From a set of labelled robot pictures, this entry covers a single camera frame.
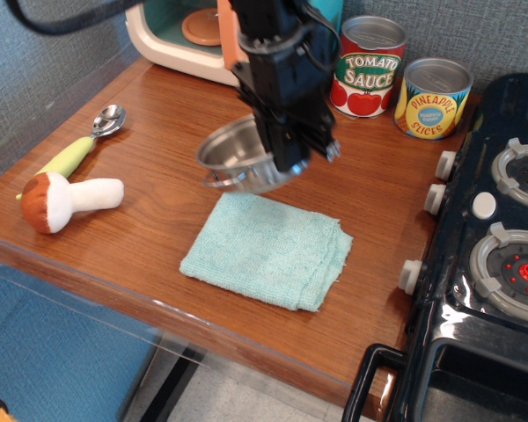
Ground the orange microwave turntable plate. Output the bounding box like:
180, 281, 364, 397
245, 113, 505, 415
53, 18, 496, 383
181, 8, 221, 47

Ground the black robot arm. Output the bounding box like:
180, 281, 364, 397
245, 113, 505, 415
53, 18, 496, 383
231, 1, 340, 172

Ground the black toy stove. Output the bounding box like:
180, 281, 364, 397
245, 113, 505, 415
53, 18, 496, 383
343, 73, 528, 421

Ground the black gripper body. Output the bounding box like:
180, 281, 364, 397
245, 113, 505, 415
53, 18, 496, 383
233, 30, 340, 161

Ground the plush toy mushroom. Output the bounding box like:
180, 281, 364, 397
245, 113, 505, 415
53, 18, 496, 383
20, 171, 124, 234

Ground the tomato sauce can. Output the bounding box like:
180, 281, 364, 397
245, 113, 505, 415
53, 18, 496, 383
330, 15, 407, 118

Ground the light blue folded cloth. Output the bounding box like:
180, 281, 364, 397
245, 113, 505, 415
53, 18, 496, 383
180, 193, 353, 312

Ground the black braided cable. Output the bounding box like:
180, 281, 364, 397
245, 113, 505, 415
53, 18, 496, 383
6, 0, 142, 37

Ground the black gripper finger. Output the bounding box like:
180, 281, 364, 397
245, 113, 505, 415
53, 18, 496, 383
253, 112, 276, 154
272, 128, 311, 172

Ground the toy microwave teal cream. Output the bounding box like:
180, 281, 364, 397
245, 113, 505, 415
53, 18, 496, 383
126, 1, 341, 85

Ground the pineapple slices can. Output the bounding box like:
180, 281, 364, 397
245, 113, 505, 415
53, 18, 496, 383
394, 57, 473, 140

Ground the spoon with green handle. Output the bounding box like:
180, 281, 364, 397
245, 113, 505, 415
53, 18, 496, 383
37, 105, 127, 178

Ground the stainless steel pot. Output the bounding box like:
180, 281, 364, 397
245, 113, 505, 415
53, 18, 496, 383
196, 115, 308, 194

